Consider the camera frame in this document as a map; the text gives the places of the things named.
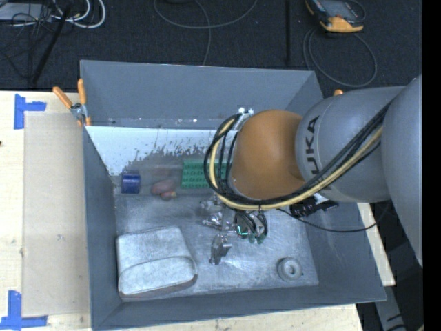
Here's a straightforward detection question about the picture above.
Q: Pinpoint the green studded building plate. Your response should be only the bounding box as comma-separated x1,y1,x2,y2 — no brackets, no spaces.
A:
181,160,229,190

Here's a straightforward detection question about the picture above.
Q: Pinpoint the pale brown flat board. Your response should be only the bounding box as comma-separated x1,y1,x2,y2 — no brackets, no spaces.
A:
21,111,91,319

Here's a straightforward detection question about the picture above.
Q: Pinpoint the black cylinder on white bracket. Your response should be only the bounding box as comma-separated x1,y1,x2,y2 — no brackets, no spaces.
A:
288,193,340,220

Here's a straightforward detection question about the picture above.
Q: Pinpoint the grey metal bin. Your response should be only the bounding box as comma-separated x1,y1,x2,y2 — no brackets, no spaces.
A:
79,59,387,330

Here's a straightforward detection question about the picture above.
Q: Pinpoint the red-brown toy food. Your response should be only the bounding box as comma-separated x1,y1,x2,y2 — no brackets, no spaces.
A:
151,178,178,201

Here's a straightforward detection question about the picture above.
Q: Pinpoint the blue ribbed block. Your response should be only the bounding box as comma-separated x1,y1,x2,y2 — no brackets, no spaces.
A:
120,171,142,195

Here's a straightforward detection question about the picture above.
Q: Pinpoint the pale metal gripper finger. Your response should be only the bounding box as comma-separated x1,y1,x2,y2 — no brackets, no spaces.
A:
209,234,233,266
202,212,225,228

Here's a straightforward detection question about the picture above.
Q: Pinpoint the grey ring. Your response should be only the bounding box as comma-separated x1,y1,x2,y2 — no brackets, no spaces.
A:
276,257,304,283

